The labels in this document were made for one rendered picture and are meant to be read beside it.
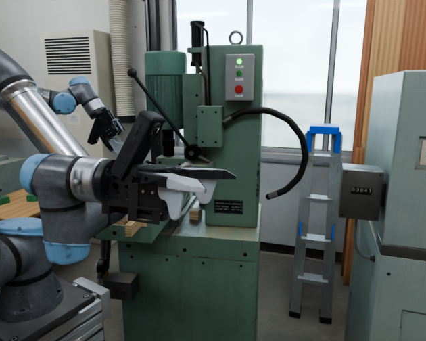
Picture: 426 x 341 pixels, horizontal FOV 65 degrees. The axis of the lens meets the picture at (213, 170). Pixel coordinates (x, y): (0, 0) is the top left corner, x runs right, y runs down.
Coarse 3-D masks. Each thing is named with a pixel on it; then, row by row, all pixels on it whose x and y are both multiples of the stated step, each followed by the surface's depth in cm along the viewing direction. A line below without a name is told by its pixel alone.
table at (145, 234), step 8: (168, 216) 136; (160, 224) 126; (104, 232) 119; (112, 232) 118; (120, 232) 118; (136, 232) 117; (144, 232) 116; (152, 232) 117; (120, 240) 119; (128, 240) 118; (136, 240) 118; (144, 240) 117; (152, 240) 118
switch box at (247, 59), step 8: (232, 56) 118; (240, 56) 118; (248, 56) 118; (232, 64) 119; (240, 64) 119; (248, 64) 118; (232, 72) 120; (248, 72) 119; (232, 80) 120; (248, 80) 119; (232, 88) 121; (248, 88) 120; (232, 96) 122; (248, 96) 121
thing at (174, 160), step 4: (160, 156) 149; (164, 156) 149; (168, 156) 149; (172, 156) 149; (176, 156) 149; (180, 156) 149; (156, 160) 147; (160, 160) 146; (164, 160) 146; (168, 160) 146; (172, 160) 146; (176, 160) 145; (180, 160) 145; (164, 164) 147; (168, 164) 146; (172, 164) 146; (176, 164) 146
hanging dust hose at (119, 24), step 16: (112, 0) 259; (112, 16) 262; (112, 32) 265; (112, 48) 267; (128, 48) 271; (112, 64) 272; (128, 64) 272; (128, 80) 275; (128, 96) 276; (128, 112) 278
